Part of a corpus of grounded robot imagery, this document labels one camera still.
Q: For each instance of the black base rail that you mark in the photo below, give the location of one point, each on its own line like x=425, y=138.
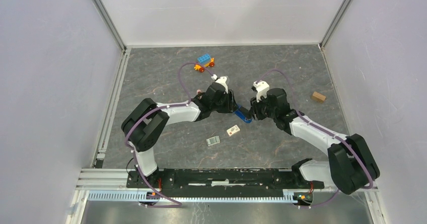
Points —
x=229, y=182

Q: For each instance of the small wooden block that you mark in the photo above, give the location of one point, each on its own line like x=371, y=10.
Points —
x=318, y=97

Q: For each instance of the white cable duct strip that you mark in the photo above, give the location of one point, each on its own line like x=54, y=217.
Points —
x=142, y=196

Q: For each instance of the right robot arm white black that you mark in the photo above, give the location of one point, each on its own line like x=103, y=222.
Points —
x=350, y=165

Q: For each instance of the blue stapler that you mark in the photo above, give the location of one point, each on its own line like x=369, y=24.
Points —
x=241, y=112

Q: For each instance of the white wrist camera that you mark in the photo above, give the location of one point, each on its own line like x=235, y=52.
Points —
x=224, y=80
x=261, y=88

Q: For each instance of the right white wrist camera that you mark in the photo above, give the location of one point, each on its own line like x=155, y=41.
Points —
x=261, y=88

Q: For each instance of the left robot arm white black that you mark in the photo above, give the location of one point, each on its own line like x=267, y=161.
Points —
x=145, y=124

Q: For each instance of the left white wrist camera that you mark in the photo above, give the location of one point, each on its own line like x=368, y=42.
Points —
x=224, y=80

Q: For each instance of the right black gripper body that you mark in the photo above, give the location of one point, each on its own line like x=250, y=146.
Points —
x=261, y=110

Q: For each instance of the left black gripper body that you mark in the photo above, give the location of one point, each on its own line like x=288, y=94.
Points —
x=226, y=104

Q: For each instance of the toy brick car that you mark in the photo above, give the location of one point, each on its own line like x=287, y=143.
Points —
x=204, y=62

